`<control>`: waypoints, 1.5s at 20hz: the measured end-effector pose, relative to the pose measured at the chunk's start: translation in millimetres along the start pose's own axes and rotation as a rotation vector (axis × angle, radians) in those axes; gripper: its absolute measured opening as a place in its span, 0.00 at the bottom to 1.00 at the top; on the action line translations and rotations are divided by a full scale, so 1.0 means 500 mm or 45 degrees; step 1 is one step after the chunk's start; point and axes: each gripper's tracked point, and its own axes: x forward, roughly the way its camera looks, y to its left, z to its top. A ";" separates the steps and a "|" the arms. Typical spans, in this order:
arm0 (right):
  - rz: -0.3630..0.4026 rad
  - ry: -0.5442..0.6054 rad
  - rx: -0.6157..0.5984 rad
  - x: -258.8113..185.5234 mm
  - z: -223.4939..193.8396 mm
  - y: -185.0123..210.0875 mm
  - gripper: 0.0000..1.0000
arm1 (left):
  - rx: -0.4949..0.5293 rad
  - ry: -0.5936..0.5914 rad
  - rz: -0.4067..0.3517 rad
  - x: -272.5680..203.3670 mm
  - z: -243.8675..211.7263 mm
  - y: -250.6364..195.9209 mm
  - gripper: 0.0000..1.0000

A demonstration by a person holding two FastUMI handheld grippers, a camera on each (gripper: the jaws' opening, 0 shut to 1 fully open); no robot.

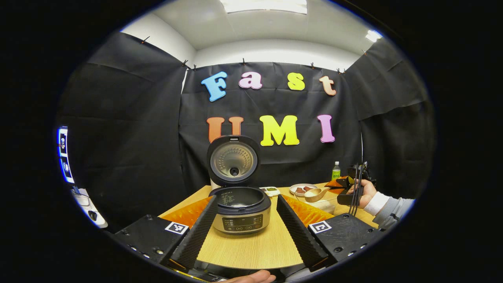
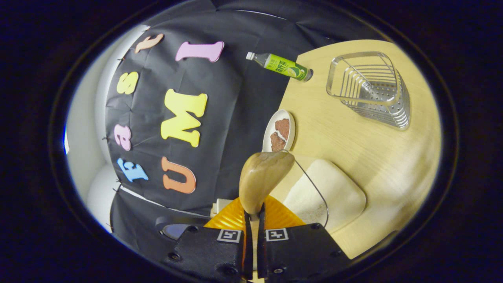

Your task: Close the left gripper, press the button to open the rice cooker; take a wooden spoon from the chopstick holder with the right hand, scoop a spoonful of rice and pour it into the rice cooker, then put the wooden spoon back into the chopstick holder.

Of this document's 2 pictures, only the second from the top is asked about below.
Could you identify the green drink bottle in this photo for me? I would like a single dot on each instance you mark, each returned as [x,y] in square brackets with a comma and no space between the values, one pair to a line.
[283,66]

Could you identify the glass bowl of rice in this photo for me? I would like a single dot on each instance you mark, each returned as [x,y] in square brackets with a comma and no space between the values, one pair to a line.
[330,196]

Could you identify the white round plate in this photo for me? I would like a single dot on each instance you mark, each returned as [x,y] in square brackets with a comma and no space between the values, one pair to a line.
[270,125]

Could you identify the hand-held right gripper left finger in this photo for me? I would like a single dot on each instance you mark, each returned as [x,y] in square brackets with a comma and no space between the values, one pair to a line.
[212,251]

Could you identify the wooden spoon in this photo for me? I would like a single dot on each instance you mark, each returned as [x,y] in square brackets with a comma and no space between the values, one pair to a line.
[263,177]

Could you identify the dark grey rice cooker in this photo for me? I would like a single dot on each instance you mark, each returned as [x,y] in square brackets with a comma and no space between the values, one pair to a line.
[177,230]

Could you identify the white toaster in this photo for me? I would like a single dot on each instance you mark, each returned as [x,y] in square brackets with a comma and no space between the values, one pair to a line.
[221,206]

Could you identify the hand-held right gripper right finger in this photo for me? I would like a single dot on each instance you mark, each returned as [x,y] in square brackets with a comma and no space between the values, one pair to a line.
[298,251]

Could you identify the brown meat piece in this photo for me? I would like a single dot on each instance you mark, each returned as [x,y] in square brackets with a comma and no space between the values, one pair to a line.
[283,127]
[277,143]

